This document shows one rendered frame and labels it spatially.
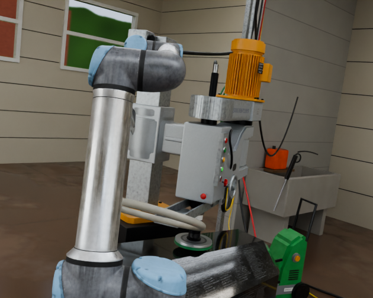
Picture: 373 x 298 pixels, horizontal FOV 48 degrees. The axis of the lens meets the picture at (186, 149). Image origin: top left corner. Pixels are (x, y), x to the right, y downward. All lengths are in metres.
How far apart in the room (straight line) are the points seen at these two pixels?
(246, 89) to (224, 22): 6.02
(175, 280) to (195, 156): 1.22
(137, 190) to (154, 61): 2.07
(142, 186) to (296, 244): 1.46
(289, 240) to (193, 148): 1.81
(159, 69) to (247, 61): 1.73
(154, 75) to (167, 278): 0.53
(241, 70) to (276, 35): 2.67
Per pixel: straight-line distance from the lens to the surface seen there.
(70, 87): 8.87
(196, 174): 2.26
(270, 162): 5.47
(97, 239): 1.12
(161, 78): 1.16
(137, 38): 1.73
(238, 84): 2.83
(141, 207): 1.53
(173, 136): 2.99
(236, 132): 2.69
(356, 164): 7.01
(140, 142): 3.00
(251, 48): 2.86
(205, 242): 2.41
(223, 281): 2.43
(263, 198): 5.17
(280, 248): 3.84
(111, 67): 1.15
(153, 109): 2.99
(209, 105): 2.18
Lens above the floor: 1.66
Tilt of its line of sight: 7 degrees down
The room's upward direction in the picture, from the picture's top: 7 degrees clockwise
